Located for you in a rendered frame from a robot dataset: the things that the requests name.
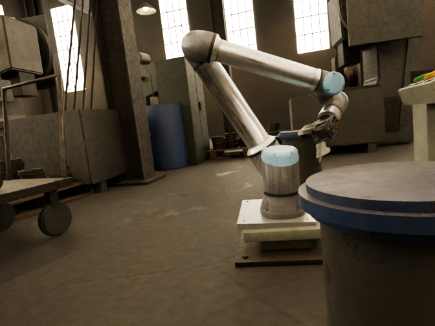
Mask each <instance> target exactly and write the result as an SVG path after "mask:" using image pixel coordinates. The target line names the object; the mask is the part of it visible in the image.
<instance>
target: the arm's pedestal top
mask: <svg viewBox="0 0 435 326"><path fill-rule="evenodd" d="M315 221H316V220H315ZM243 237H244V242H245V243H249V242H262V241H288V240H303V239H321V235H320V223H319V222H318V221H316V226H295V227H284V228H261V229H249V230H244V232H243Z"/></svg>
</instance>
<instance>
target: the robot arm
mask: <svg viewBox="0 0 435 326"><path fill-rule="evenodd" d="M181 50H182V52H183V55H184V57H185V59H186V60H187V62H188V63H189V64H190V65H191V66H192V68H193V70H194V71H195V72H196V73H197V74H198V76H199V77H200V79H201V80H202V82H203V83H204V84H205V86H206V87H207V89H208V90H209V92H210V93H211V95H212V96H213V97H214V99H215V101H216V102H217V104H218V105H219V106H220V108H221V110H222V111H223V112H224V114H225V115H226V117H227V118H228V120H229V121H230V123H231V124H232V125H233V127H234V128H235V130H236V131H237V133H238V134H239V136H240V137H241V139H242V140H243V141H244V143H245V145H246V146H247V147H248V153H247V155H248V156H249V158H250V159H251V161H252V163H253V164H254V165H255V167H256V169H257V170H258V171H259V172H260V174H261V175H262V177H263V193H264V196H263V199H262V203H261V206H260V213H261V214H262V215H263V216H264V217H267V218H270V219H279V220H285V219H295V218H298V217H301V216H303V215H304V214H305V213H306V212H305V211H304V210H303V209H301V207H300V205H299V199H298V189H299V187H300V173H299V155H298V150H297V148H295V147H293V146H283V145H280V144H279V143H278V141H277V139H276V138H275V137H274V136H270V135H268V134H267V133H266V131H265V129H264V128H263V127H262V125H261V123H260V122H259V120H258V119H257V117H256V116H255V114H254V113H253V111H252V110H251V108H250V107H249V105H248V104H247V102H246V101H245V99H244V98H243V96H242V95H241V93H240V92H239V90H238V89H237V87H236V86H235V84H234V83H233V81H232V80H231V79H230V77H229V75H228V74H227V72H226V71H225V69H224V68H223V66H222V65H221V63H223V64H225V65H230V66H232V67H236V68H239V69H243V70H245V71H249V72H253V73H256V74H259V75H262V76H266V77H269V78H272V79H276V80H279V81H282V82H286V83H290V84H292V85H296V86H299V87H303V88H305V89H306V90H308V91H309V92H310V93H311V94H312V95H313V97H314V98H315V99H316V100H317V101H318V102H319V103H320V105H321V106H323V108H322V110H321V111H320V113H319V114H318V120H317V121H316V122H314V123H312V124H308V125H306V126H304V127H303V128H302V129H301V130H300V131H299V132H298V136H299V137H300V139H301V140H302V141H305V140H307V139H308V138H310V137H313V139H314V140H315V141H316V142H318V144H317V145H316V149H317V153H316V154H317V157H316V160H317V162H318V163H319V162H320V161H321V160H322V157H323V156H324V155H326V154H328V153H329V152H330V148H329V147H326V143H325V141H328V140H331V139H334V137H335V135H336V134H337V130H336V128H337V127H336V125H337V124H338V122H339V120H340V118H341V116H342V114H343V113H344V111H345V110H346V108H347V106H348V97H347V95H346V94H345V93H344V92H342V90H343V88H344V85H345V81H344V77H343V75H342V74H341V73H339V72H335V71H333V72H328V71H325V70H322V69H316V68H313V67H310V66H307V65H303V64H301V63H297V62H294V61H290V60H287V59H284V58H280V57H278V56H273V55H271V54H268V53H264V52H261V51H258V50H254V49H250V48H248V47H244V46H241V45H238V44H235V43H231V42H229V41H225V40H222V39H221V38H220V37H219V35H218V34H216V33H213V32H209V31H205V30H192V31H190V32H188V33H186V34H185V35H184V37H183V38H182V41H181ZM335 127H336V128H335Z"/></svg>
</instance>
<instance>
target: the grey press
mask: <svg viewBox="0 0 435 326"><path fill-rule="evenodd" d="M422 3H423V0H330V1H329V3H328V9H329V22H330V30H331V42H332V47H333V48H334V49H336V57H334V58H333V59H331V66H332V72H333V71H335V72H339V73H341V74H342V75H343V77H344V67H352V66H355V65H357V64H359V63H360V62H361V53H360V50H361V52H362V58H363V71H364V85H363V86H358V87H348V88H343V90H342V92H344V91H353V90H359V89H369V88H374V87H383V93H384V107H385V135H386V141H385V142H379V143H376V145H377V146H379V145H386V144H398V143H405V142H413V141H414V130H413V111H412V105H404V104H403V102H402V100H401V98H400V96H399V93H398V90H399V89H401V88H404V87H406V86H407V85H410V71H418V70H419V37H421V36H422V35H423V31H422V10H421V6H422Z"/></svg>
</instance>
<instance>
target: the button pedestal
mask: <svg viewBox="0 0 435 326"><path fill-rule="evenodd" d="M398 93H399V96H400V98H401V100H402V102H403V104H404V105H412V111H413V130H414V161H435V76H433V77H431V78H428V79H426V80H424V79H422V80H420V81H417V82H414V83H412V84H410V85H407V86H406V87H404V88H401V89H399V90H398Z"/></svg>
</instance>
